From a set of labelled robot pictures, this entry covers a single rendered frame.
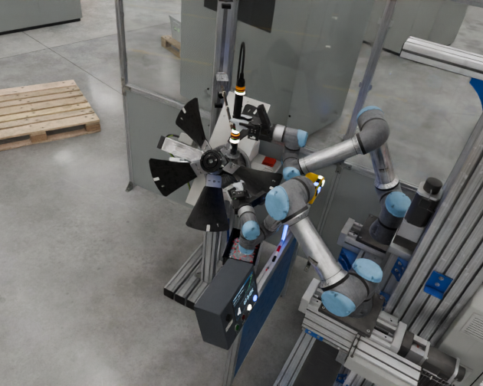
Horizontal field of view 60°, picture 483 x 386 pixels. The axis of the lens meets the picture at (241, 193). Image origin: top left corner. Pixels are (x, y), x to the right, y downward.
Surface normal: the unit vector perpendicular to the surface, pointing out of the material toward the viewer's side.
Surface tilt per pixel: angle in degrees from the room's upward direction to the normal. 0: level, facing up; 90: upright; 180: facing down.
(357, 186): 90
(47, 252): 0
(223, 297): 15
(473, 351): 90
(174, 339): 0
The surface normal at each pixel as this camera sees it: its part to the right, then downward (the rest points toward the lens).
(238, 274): -0.13, -0.83
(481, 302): 0.11, -0.77
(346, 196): -0.45, 0.53
